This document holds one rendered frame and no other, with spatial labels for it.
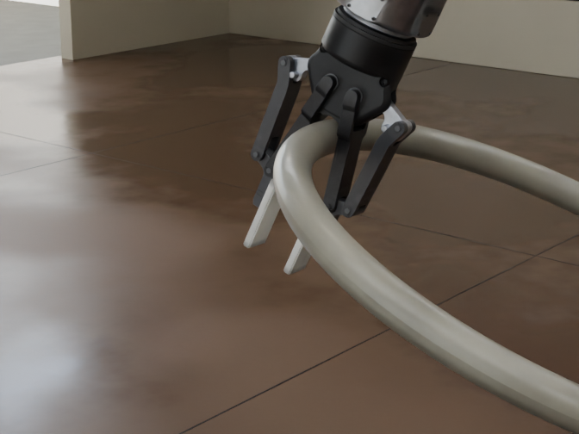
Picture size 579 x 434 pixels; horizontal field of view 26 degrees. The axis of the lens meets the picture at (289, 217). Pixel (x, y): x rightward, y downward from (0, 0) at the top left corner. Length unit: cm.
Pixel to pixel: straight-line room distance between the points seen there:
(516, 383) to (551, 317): 336
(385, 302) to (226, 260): 380
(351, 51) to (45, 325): 313
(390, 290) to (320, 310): 331
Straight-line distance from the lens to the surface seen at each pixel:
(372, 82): 106
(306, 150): 99
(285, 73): 109
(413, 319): 81
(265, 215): 112
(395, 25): 102
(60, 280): 448
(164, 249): 476
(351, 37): 103
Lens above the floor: 150
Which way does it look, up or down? 17 degrees down
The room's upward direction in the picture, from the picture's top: straight up
